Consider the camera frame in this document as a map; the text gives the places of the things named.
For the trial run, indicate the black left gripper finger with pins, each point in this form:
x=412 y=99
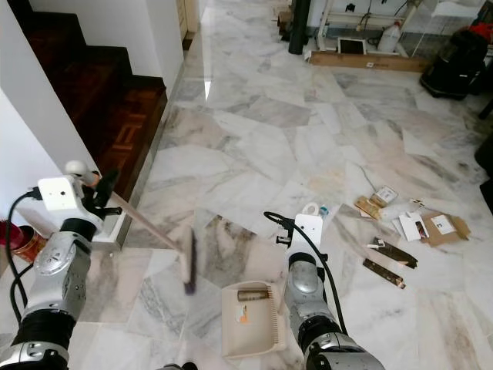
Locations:
x=108 y=189

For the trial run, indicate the brown cardboard tube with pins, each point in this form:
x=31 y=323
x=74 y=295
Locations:
x=253 y=295

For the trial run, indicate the beige plastic dustpan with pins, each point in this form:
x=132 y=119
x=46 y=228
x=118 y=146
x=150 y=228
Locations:
x=253 y=327

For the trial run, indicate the beige broom with dark bristles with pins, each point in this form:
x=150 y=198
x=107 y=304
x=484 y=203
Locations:
x=189 y=262

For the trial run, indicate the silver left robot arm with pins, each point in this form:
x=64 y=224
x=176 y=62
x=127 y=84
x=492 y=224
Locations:
x=58 y=285

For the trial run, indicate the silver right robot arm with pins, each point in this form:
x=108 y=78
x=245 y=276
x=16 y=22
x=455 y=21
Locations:
x=308 y=301

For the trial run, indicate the small clear plastic bottle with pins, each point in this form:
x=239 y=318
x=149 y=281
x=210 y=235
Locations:
x=325 y=210

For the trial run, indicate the red printed can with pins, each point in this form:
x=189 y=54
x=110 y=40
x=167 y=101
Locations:
x=27 y=245

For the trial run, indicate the small brown cardboard piece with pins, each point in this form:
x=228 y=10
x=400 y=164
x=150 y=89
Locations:
x=367 y=208

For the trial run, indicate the dark wooden staircase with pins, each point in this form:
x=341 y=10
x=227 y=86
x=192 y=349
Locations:
x=108 y=100

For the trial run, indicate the dark brown wrapper strip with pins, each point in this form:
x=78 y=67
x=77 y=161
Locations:
x=394 y=253
x=384 y=274

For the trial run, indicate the small white card box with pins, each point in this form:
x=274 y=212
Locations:
x=384 y=196

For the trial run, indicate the white product package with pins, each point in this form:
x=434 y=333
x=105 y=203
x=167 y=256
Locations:
x=411 y=227

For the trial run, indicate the brown cardboard with white label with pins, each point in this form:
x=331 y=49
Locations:
x=444 y=226

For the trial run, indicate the light wooden louvre door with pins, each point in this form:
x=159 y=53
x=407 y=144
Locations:
x=188 y=15

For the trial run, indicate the long flat cardboard box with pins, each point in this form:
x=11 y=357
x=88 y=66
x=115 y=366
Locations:
x=366 y=62

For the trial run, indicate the white framed tablet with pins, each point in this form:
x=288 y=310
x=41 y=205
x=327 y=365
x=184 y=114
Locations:
x=351 y=46

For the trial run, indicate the black chair with metal legs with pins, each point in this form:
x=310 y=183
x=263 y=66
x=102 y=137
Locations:
x=485 y=169

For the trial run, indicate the tall narrow black bag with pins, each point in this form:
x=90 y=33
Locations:
x=300 y=25

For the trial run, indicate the white plastic jug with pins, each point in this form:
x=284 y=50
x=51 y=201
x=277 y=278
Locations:
x=389 y=38

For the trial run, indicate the black bulky bag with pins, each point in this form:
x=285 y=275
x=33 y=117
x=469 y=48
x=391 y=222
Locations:
x=454 y=68

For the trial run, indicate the red cloth item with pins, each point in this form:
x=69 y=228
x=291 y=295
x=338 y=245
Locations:
x=480 y=31

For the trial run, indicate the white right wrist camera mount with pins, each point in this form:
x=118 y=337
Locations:
x=308 y=233

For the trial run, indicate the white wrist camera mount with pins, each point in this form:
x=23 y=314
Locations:
x=308 y=233
x=60 y=196

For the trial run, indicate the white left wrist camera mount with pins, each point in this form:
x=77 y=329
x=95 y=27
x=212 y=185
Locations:
x=60 y=196

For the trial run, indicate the white metal shelf frame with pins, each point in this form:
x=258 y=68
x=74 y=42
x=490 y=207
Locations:
x=335 y=17

